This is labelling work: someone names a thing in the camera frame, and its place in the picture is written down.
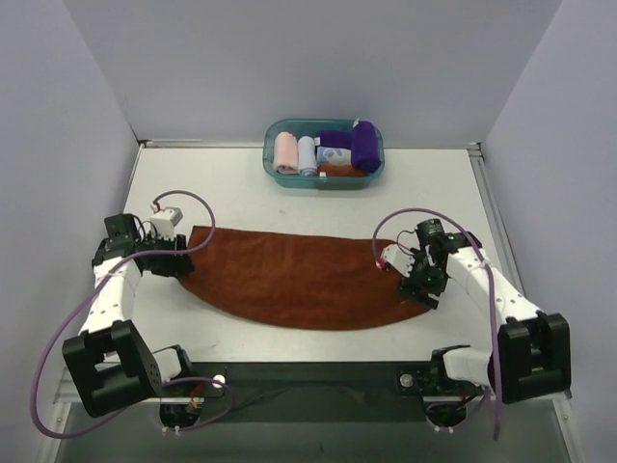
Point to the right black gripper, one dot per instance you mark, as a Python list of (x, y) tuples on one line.
[(419, 287)]

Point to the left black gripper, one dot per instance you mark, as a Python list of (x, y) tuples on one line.
[(170, 260)]

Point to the brown towel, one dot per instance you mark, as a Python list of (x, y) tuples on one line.
[(296, 281), (327, 170)]

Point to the purple towel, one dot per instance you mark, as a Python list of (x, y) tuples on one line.
[(338, 139), (365, 148)]

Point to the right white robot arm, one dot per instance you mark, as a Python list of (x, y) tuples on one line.
[(530, 353)]

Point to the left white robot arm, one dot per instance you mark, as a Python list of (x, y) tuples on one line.
[(109, 362)]

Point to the brown rolled towel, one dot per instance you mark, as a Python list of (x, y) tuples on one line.
[(327, 170)]

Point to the white patterned rolled towel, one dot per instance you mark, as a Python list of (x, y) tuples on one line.
[(333, 156)]

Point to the pink rolled towel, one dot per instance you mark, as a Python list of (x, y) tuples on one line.
[(286, 157)]

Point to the light blue rolled towel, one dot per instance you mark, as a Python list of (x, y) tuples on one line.
[(307, 165)]

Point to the purple folded towel in basket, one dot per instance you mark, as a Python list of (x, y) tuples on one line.
[(338, 139)]

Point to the teal plastic basket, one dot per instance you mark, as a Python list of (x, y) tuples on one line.
[(309, 127)]

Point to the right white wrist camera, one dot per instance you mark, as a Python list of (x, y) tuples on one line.
[(396, 258)]

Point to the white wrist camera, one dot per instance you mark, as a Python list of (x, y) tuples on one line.
[(165, 220), (396, 258)]

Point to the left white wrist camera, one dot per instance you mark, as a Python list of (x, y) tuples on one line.
[(165, 220)]

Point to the aluminium right side rail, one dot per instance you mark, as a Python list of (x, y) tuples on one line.
[(500, 237)]

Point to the aluminium rail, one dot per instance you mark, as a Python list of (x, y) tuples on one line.
[(500, 237), (67, 392)]

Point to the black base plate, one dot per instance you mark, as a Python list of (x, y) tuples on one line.
[(330, 392)]

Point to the aluminium front rail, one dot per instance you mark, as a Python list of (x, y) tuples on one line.
[(67, 392)]

